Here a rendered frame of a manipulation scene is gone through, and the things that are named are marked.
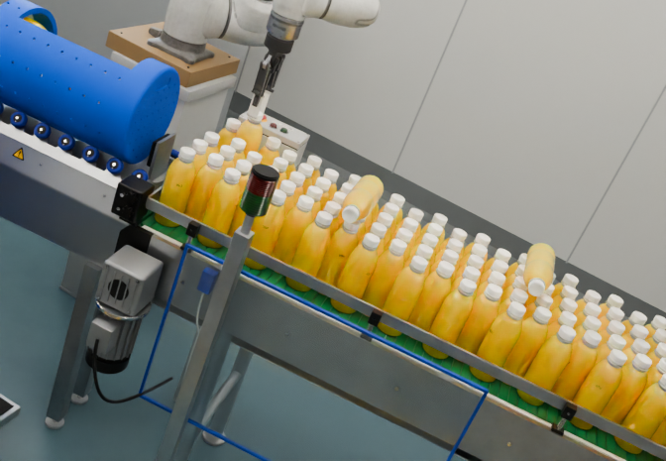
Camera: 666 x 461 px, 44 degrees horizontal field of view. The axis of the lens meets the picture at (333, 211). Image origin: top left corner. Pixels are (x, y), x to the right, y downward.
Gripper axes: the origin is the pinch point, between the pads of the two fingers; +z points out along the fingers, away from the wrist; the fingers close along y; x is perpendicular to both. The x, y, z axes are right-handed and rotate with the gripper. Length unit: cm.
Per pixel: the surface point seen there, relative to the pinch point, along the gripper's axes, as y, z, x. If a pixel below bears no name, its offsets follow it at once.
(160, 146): 17.1, 15.9, -17.1
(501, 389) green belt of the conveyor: 28, 30, 89
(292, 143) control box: -11.4, 11.0, 10.2
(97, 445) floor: 20, 120, -9
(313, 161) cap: -1.8, 9.2, 19.6
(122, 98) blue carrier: 25.3, 4.2, -26.9
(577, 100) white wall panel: -254, 20, 96
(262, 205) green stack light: 51, 1, 22
